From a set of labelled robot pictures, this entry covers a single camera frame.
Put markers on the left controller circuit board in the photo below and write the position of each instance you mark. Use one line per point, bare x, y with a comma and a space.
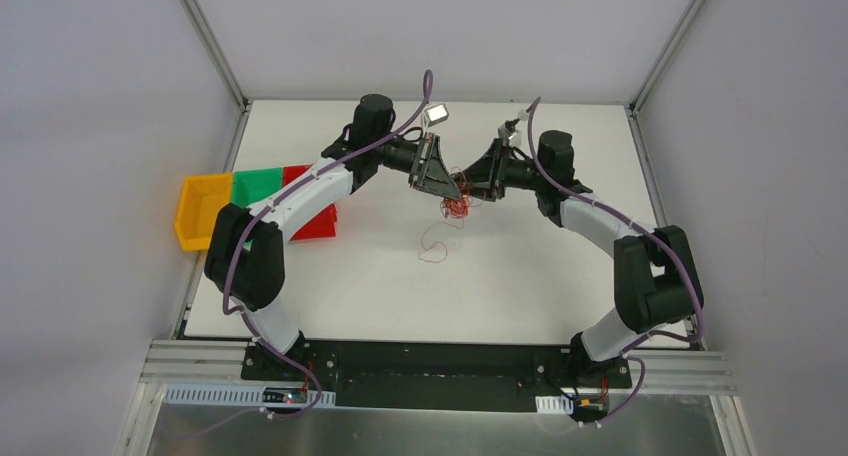
284, 396

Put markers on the left white slotted cable duct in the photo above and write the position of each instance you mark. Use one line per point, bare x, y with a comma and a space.
236, 396

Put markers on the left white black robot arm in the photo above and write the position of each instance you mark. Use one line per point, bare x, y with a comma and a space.
246, 256

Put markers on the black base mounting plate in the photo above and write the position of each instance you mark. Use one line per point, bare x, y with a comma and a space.
434, 376

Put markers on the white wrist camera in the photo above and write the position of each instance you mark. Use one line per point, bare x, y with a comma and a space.
435, 114
509, 132

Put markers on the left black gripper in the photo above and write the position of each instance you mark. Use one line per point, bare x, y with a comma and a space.
423, 162

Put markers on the aluminium frame rail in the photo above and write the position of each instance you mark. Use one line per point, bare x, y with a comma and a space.
669, 371

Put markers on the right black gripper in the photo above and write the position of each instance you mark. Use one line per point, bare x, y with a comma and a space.
497, 170

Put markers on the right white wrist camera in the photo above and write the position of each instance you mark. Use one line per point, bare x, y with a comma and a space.
509, 132

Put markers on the right controller circuit board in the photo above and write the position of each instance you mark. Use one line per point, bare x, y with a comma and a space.
587, 411

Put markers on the white slotted cable duct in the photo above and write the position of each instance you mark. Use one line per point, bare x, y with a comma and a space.
236, 396
558, 405

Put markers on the green plastic bin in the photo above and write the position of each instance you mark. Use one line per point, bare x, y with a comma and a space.
250, 186

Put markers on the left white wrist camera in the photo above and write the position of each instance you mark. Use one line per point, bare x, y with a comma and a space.
435, 114

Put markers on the controller circuit board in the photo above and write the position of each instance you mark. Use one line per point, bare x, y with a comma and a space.
284, 396
587, 411

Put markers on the yellow plastic bin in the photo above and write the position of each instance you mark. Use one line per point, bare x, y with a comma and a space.
201, 199

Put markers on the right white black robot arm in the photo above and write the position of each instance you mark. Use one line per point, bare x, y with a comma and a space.
655, 282

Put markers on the red plastic bin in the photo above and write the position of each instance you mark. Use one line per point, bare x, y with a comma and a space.
323, 225

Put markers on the right white slotted cable duct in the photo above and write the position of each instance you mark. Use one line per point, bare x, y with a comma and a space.
558, 405

